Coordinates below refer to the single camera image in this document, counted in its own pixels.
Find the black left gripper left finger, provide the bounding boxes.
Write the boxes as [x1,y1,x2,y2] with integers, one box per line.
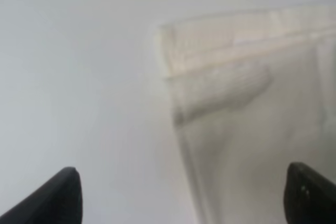
[1,167,82,223]

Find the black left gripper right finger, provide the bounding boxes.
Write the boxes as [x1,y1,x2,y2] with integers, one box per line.
[283,162,335,224]

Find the cream white towel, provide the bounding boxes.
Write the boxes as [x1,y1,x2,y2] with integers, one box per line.
[157,2,335,223]

